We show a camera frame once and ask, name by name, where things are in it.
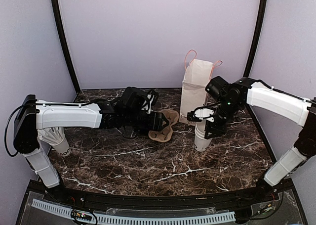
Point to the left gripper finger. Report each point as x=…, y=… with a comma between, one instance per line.
x=165, y=120
x=128, y=132

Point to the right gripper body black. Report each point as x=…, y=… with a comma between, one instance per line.
x=228, y=110

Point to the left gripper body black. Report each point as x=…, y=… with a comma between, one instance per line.
x=133, y=119

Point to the brown cardboard cup carrier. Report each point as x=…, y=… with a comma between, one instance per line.
x=165, y=134

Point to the stack of white paper cups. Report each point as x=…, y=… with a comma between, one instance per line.
x=201, y=144

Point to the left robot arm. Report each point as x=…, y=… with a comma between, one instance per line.
x=34, y=115

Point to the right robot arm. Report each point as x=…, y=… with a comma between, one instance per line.
x=301, y=111

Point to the white paper takeout bag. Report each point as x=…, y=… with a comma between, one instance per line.
x=197, y=75

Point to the cup holding wrapped straws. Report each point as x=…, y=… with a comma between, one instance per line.
x=55, y=137

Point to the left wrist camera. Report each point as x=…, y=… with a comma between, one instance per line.
x=150, y=100

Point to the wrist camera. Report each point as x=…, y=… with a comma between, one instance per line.
x=200, y=114
x=150, y=100

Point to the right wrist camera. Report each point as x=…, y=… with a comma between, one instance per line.
x=200, y=114

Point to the white slotted cable duct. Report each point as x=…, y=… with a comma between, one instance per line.
x=133, y=217

